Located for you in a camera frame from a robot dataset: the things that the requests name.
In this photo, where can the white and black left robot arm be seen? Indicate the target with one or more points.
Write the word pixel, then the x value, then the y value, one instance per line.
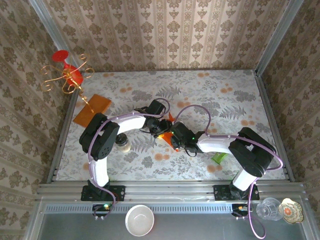
pixel 100 172

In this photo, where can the aluminium cross rail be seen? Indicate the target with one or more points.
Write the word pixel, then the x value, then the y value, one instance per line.
pixel 170 190

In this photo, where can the red wine glass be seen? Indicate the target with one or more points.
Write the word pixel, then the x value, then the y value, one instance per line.
pixel 60 55

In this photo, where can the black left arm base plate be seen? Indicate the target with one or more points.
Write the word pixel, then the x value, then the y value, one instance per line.
pixel 117 192

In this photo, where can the aluminium side rail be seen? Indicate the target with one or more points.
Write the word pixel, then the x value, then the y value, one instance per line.
pixel 57 155
pixel 265 100

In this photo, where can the aluminium frame post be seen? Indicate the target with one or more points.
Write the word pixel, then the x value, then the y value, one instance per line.
pixel 285 25
pixel 48 25

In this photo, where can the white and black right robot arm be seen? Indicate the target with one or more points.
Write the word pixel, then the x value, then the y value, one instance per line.
pixel 215 143

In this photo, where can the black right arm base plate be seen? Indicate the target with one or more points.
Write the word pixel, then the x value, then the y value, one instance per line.
pixel 220 193

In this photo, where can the grey metal shelf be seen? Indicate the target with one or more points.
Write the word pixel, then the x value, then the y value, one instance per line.
pixel 75 227

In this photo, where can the white bowl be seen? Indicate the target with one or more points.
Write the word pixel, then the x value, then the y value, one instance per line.
pixel 140 222

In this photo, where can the patterned small dish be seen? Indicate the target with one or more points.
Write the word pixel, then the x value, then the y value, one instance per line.
pixel 290 211

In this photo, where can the orange wooden board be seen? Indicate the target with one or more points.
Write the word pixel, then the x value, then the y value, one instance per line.
pixel 100 103

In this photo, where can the small circuit board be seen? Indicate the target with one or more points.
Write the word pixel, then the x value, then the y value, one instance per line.
pixel 101 207
pixel 240 208

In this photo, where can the green snack packet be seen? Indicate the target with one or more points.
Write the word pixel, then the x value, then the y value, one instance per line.
pixel 218 158

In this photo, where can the glass jar with black lid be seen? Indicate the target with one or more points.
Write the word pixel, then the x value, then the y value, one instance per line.
pixel 124 145

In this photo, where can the clear glass cup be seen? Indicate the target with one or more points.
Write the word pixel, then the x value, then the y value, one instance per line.
pixel 267 208

